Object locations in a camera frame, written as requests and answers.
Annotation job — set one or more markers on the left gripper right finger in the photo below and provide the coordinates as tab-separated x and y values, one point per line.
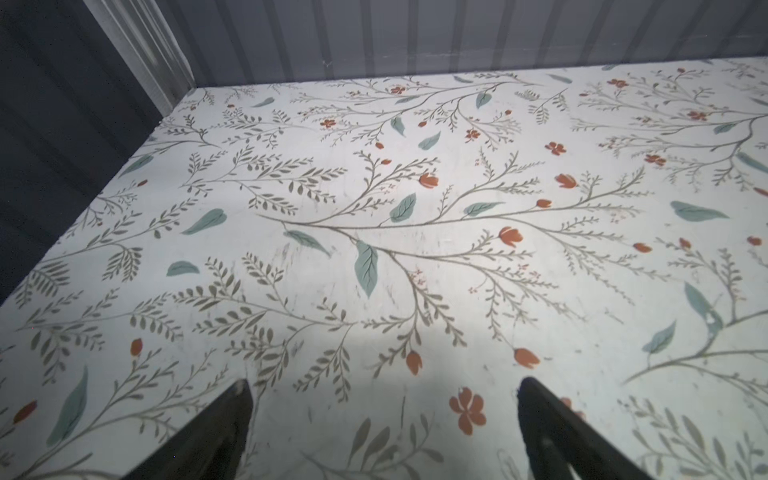
561	445

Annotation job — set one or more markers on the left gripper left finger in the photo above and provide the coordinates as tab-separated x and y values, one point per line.
210	446

